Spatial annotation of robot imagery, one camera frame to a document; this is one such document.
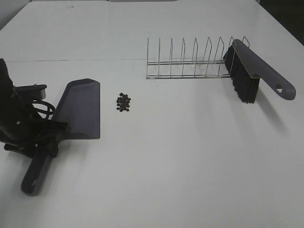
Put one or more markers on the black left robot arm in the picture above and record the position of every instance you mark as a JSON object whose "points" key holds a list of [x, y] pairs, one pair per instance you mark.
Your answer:
{"points": [[5, 81]]}

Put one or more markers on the pile of coffee beans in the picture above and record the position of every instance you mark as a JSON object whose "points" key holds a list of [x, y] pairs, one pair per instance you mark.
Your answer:
{"points": [[122, 102]]}

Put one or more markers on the grey plastic dustpan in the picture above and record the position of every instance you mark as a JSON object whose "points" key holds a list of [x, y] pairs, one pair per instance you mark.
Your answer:
{"points": [[79, 106]]}

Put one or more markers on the chrome wire dish rack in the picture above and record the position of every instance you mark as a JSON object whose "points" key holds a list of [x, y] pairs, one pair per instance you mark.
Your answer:
{"points": [[168, 60]]}

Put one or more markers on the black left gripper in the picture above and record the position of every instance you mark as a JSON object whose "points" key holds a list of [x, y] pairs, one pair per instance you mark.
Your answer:
{"points": [[19, 119]]}

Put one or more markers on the grey hand brush black bristles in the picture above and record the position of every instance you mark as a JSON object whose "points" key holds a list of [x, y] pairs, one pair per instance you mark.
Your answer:
{"points": [[246, 69]]}

